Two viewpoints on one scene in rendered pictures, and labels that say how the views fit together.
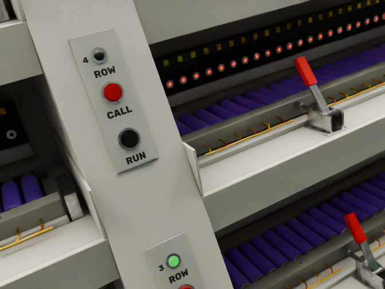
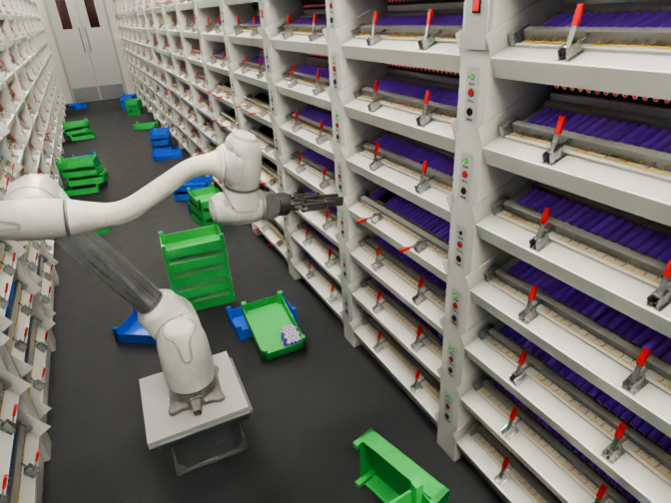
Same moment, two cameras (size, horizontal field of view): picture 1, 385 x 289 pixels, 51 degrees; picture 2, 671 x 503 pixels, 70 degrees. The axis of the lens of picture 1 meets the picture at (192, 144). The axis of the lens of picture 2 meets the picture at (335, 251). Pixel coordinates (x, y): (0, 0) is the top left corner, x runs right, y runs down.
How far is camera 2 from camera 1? 121 cm
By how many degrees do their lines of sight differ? 84
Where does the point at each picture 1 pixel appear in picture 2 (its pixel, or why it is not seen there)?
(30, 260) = (437, 262)
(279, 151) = (503, 304)
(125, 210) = (452, 273)
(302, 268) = (511, 348)
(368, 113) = (546, 332)
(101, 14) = (465, 223)
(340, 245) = (530, 361)
